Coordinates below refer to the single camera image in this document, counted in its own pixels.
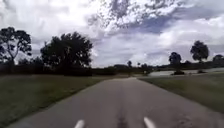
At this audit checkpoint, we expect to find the grey asphalt path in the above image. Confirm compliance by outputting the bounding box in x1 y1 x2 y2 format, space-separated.
5 77 224 128

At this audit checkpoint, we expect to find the large dark tree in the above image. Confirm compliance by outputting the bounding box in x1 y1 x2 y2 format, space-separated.
39 31 94 76

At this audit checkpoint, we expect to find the pale road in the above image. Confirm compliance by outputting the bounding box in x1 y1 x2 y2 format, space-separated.
147 67 224 78

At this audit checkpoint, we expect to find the round-crowned tree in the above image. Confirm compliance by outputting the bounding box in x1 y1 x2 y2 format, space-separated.
168 51 183 70
189 40 210 64

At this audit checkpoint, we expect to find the dark bush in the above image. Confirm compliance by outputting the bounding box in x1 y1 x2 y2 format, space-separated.
172 69 186 76

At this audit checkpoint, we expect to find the robot's own part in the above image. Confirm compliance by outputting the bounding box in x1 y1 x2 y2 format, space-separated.
73 119 86 128
143 116 157 128

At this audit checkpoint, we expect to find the distant tree line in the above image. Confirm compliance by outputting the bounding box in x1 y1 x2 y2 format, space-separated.
113 54 224 75

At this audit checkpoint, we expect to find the grass field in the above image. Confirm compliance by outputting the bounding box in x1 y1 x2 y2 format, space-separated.
137 71 224 114
0 74 116 128

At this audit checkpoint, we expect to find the dark hedge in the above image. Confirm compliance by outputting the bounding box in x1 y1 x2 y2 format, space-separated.
0 57 118 77

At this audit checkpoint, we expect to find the tall dark tree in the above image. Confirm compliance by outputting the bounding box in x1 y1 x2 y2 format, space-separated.
0 26 33 75

